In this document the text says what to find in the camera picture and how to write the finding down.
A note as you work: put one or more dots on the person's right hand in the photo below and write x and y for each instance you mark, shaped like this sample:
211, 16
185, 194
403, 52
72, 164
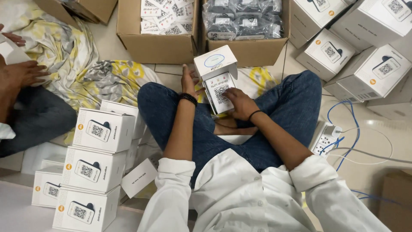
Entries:
243, 104

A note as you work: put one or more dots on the person's left hand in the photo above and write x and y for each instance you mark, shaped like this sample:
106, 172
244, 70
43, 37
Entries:
189, 84

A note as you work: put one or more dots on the person's right fingers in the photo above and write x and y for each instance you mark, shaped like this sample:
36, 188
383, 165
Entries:
230, 93

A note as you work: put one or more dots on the person's left fingers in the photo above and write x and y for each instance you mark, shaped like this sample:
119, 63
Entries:
185, 71

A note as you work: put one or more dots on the white printed code card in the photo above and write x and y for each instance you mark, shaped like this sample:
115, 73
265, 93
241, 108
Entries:
219, 92

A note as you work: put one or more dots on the white product box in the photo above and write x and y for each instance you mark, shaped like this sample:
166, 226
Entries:
215, 61

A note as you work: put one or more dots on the thin black wrist band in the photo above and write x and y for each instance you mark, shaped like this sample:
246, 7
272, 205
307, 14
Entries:
254, 113

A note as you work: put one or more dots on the person's bare foot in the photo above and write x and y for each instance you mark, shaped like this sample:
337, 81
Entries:
231, 127

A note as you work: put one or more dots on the cardboard carton with white cards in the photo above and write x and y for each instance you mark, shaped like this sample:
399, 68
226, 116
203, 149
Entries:
154, 46

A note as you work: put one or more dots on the cardboard carton with black packets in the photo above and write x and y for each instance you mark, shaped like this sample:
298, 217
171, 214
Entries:
247, 53

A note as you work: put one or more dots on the heap of white code cards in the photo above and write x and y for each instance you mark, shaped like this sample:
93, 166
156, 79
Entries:
167, 16

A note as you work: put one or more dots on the person's blue jeans legs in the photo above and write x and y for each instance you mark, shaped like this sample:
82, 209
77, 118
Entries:
289, 106

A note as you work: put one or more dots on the heap of bagged black packets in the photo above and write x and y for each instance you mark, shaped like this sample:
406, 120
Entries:
241, 19

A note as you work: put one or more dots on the white power strip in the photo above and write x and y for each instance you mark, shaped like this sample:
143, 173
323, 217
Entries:
326, 137

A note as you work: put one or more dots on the person's white shirt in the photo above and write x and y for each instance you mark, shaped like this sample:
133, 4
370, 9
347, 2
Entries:
244, 199

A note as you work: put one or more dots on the empty brown cardboard carton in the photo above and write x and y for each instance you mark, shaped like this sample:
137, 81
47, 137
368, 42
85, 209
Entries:
93, 9

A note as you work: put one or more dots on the yellow grey patterned bed sheet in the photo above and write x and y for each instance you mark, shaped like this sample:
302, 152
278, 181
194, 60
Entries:
64, 54

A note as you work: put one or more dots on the pile of white product boxes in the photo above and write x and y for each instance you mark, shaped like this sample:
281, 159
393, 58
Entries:
363, 48
96, 167

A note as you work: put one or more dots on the closed brown cardboard carton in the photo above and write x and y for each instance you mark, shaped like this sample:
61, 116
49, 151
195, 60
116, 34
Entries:
397, 203

